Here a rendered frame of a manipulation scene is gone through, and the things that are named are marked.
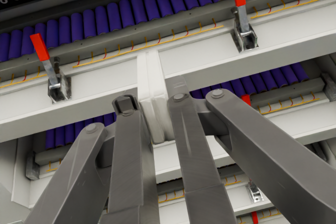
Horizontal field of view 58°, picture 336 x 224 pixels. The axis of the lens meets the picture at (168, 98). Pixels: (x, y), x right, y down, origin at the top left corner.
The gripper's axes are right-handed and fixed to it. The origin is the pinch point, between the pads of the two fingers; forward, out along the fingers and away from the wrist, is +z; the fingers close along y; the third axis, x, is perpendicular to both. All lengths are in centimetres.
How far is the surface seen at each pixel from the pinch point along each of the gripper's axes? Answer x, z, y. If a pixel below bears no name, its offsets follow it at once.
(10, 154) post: -18.9, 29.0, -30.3
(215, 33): -5.9, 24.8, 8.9
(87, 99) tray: -8.7, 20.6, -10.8
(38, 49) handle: -0.7, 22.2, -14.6
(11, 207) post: -26.8, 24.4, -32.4
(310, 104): -25.3, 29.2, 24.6
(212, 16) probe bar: -3.9, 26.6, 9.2
